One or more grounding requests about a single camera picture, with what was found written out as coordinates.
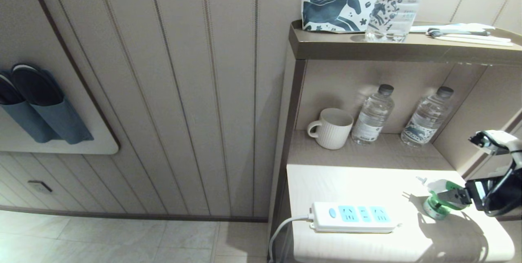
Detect green mosquito repellent plug-in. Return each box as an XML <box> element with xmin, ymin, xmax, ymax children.
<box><xmin>416</xmin><ymin>176</ymin><xmax>466</xmax><ymax>220</ymax></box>

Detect plain label water bottle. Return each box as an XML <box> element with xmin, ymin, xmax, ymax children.
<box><xmin>352</xmin><ymin>84</ymin><xmax>395</xmax><ymax>146</ymax></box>

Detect white ribbed mug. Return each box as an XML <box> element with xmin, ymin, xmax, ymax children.
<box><xmin>307</xmin><ymin>108</ymin><xmax>354</xmax><ymax>150</ymax></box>

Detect horse print pouch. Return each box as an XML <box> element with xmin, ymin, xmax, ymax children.
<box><xmin>301</xmin><ymin>0</ymin><xmax>382</xmax><ymax>33</ymax></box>

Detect dark slippers in blue holder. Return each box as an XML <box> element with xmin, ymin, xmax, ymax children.
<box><xmin>31</xmin><ymin>69</ymin><xmax>94</xmax><ymax>145</ymax></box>

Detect blue fabric slipper pouch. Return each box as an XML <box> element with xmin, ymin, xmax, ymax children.
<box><xmin>0</xmin><ymin>102</ymin><xmax>62</xmax><ymax>144</ymax></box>

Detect beige wooden shelf nightstand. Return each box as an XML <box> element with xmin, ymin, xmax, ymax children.
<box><xmin>268</xmin><ymin>19</ymin><xmax>522</xmax><ymax>263</ymax></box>

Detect white blue power strip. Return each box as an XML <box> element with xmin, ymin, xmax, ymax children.
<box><xmin>309</xmin><ymin>202</ymin><xmax>402</xmax><ymax>234</ymax></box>

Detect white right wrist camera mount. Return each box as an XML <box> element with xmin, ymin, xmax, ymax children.
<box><xmin>468</xmin><ymin>130</ymin><xmax>522</xmax><ymax>155</ymax></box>

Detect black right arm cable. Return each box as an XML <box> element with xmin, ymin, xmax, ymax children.
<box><xmin>481</xmin><ymin>149</ymin><xmax>522</xmax><ymax>217</ymax></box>

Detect large clear water bottle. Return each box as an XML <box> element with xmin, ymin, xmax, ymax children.
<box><xmin>365</xmin><ymin>0</ymin><xmax>433</xmax><ymax>42</ymax></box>

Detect white wrapped toothbrush stick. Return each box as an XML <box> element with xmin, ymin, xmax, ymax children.
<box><xmin>434</xmin><ymin>35</ymin><xmax>513</xmax><ymax>46</ymax></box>

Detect black slipper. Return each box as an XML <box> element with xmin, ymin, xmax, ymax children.
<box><xmin>11</xmin><ymin>64</ymin><xmax>64</xmax><ymax>107</ymax></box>
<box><xmin>0</xmin><ymin>71</ymin><xmax>26</xmax><ymax>106</ymax></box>

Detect white wrapped toiletry packet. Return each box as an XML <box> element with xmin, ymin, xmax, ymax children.
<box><xmin>410</xmin><ymin>23</ymin><xmax>496</xmax><ymax>33</ymax></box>

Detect patterned label water bottle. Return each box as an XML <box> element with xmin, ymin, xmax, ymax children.
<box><xmin>400</xmin><ymin>86</ymin><xmax>454</xmax><ymax>148</ymax></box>

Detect grey wall socket plate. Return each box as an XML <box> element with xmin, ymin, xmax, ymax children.
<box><xmin>28</xmin><ymin>180</ymin><xmax>53</xmax><ymax>193</ymax></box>

